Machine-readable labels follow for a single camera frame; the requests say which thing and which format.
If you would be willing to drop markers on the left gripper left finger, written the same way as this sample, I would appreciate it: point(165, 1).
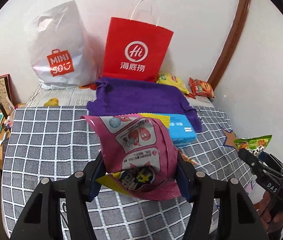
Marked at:
point(41, 219)

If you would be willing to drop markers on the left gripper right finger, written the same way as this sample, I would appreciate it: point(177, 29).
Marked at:
point(237, 217)

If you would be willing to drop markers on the green snack packet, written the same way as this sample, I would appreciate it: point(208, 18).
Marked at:
point(254, 145)

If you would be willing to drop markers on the magenta snack packet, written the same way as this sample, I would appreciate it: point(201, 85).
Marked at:
point(139, 156)

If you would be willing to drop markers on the grey checkered bedsheet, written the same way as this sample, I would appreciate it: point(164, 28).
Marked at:
point(55, 142)

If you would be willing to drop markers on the blue tissue pack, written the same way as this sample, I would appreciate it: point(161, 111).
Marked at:
point(180, 129)

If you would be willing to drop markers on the yellow plush toy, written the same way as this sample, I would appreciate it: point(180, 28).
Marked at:
point(51, 102)

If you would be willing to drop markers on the red orange snack bag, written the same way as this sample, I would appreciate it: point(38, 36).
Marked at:
point(201, 88)

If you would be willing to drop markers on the patterned book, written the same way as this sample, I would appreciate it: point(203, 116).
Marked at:
point(5, 93)

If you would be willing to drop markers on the purple towel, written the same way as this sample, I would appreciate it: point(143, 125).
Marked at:
point(121, 97)

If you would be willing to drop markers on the yellow chips bag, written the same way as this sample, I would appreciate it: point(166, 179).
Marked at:
point(171, 80)

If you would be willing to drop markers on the white Miniso plastic bag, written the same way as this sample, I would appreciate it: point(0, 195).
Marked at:
point(60, 53)

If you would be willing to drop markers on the red Haidilao paper bag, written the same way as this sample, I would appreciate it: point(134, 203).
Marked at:
point(135, 50)

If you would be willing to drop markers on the brown wooden door frame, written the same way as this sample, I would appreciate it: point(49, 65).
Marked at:
point(231, 43)

